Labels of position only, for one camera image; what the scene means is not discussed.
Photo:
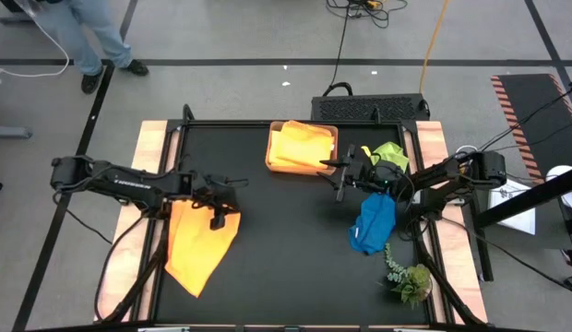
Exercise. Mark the black mat with striped edges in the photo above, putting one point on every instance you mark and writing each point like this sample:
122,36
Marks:
535,120

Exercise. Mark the orange microfiber towel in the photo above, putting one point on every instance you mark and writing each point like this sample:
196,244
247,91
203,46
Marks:
306,145
194,258

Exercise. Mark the black metal beam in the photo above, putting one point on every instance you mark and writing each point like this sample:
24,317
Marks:
526,200

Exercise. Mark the white round object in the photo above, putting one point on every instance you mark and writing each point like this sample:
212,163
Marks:
560,171

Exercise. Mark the blue microfiber towel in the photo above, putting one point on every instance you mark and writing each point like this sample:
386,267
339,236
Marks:
371,226

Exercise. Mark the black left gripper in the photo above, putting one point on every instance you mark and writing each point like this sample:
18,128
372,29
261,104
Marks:
217,193

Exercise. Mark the black computer case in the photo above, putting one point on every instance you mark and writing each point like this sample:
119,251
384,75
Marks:
369,108

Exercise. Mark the black metal table frame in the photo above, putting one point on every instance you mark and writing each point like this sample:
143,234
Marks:
177,125

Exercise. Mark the person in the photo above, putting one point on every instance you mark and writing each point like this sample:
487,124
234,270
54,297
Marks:
74,41

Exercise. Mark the tan cardboard box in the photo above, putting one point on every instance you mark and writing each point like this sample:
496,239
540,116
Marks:
295,171

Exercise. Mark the green microfiber towel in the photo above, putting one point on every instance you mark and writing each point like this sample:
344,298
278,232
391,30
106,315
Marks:
392,154

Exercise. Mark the gray furniture foot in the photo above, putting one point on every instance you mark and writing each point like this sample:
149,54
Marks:
14,19

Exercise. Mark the artificial green plant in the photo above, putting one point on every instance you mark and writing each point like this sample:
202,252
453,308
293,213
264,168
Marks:
413,281

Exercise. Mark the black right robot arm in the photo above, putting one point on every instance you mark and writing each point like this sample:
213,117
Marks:
438,177

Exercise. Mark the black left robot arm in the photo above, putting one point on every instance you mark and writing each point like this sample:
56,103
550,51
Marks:
129,184

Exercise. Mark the gray floor bar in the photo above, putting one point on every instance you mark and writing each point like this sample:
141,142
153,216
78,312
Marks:
9,133

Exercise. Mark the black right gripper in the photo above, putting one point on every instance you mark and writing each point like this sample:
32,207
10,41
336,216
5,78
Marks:
373,177

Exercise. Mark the white paper sheet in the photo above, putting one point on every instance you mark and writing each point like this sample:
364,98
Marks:
512,212

